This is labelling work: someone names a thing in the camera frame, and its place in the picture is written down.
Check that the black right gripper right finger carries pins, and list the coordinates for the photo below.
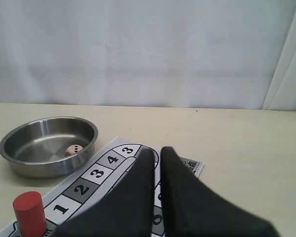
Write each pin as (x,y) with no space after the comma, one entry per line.
(191,209)

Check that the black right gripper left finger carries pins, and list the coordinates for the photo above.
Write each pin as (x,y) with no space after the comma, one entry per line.
(124,212)

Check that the wooden die black pips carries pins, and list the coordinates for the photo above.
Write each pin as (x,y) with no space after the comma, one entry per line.
(72,150)

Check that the red cylinder game piece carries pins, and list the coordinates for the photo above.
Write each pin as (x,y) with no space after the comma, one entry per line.
(29,212)

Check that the printed paper game board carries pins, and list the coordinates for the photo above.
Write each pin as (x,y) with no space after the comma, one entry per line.
(88,185)

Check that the stainless steel round bowl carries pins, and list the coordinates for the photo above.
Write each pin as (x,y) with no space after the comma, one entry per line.
(37,149)

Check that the white curtain backdrop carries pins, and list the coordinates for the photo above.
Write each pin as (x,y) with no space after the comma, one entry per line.
(170,53)

